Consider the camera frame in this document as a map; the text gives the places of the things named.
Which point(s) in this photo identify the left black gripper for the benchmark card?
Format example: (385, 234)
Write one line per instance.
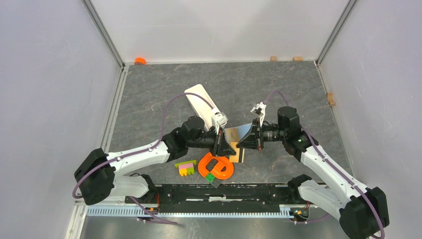
(222, 148)

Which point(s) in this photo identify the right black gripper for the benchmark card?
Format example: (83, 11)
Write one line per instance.
(253, 141)

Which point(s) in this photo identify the tan credit card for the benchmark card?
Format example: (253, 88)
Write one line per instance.
(232, 134)

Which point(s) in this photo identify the white rectangular tray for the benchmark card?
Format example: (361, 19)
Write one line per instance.
(202, 104)

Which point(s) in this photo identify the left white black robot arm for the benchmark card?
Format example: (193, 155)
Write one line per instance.
(102, 175)

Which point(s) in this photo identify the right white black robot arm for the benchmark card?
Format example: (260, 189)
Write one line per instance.
(361, 211)

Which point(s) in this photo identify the orange curved toy track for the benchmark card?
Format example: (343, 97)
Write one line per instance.
(222, 170)

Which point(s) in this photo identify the green toy brick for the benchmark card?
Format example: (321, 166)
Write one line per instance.
(210, 177)

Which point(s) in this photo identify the grey toy baseplate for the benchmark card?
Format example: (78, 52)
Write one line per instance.
(215, 182)

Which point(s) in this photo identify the green pink yellow brick stack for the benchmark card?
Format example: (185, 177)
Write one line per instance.
(186, 168)

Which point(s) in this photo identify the curved wooden piece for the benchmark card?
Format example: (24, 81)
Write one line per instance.
(330, 99)

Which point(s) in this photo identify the orange round cap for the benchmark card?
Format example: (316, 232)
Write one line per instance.
(139, 61)

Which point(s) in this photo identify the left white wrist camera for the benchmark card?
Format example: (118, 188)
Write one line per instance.
(219, 121)

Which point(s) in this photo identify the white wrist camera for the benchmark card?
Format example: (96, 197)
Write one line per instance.
(219, 121)
(259, 110)

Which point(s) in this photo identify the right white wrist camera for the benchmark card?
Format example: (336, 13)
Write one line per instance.
(259, 110)

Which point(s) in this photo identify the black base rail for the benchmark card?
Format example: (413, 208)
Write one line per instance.
(226, 198)

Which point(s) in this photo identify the white slotted cable duct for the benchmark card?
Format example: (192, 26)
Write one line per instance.
(135, 211)

